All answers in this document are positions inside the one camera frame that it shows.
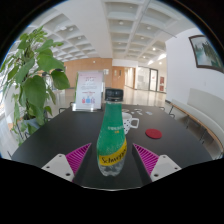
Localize green plastic drink bottle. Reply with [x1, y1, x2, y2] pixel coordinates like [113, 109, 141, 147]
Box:
[96, 88, 128, 178]

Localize potted green leafy plant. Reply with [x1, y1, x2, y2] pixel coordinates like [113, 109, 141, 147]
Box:
[0, 26, 71, 148]

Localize recessed ceiling lights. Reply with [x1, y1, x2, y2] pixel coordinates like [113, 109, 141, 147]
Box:
[49, 3, 168, 66]

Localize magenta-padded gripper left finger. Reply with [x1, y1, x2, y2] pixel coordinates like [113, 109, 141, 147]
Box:
[41, 142, 93, 187]

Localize framed landscape picture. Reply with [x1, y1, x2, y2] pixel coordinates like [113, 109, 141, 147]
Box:
[188, 34, 224, 74]

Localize long white wall bench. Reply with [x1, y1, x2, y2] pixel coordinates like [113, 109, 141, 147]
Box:
[165, 88, 224, 158]

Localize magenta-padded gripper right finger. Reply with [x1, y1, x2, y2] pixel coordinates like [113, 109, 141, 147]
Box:
[131, 143, 183, 187]

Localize flat round red coaster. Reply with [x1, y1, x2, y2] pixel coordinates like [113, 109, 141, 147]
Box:
[144, 128, 163, 140]

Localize clear acrylic sign stand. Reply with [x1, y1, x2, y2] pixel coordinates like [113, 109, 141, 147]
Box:
[71, 70, 106, 113]

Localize white polka dot mug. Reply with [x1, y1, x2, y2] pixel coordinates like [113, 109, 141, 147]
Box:
[121, 112, 140, 136]

